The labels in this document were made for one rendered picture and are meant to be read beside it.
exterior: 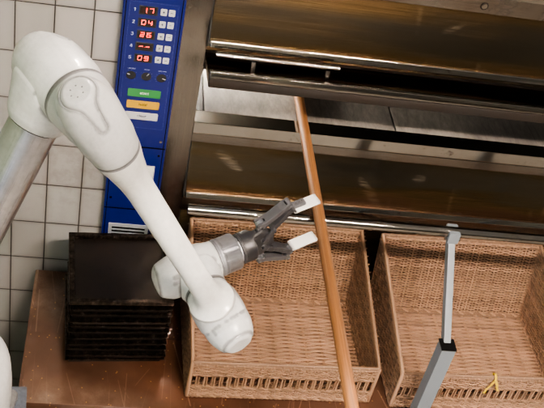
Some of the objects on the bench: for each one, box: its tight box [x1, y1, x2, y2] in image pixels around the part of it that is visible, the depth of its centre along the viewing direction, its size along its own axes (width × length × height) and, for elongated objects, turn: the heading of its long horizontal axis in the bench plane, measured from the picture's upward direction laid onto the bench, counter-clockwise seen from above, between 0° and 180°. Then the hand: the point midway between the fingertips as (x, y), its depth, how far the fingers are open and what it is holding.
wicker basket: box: [371, 232, 544, 408], centre depth 304 cm, size 49×56×28 cm
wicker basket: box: [180, 216, 383, 402], centre depth 293 cm, size 49×56×28 cm
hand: (312, 218), depth 236 cm, fingers open, 13 cm apart
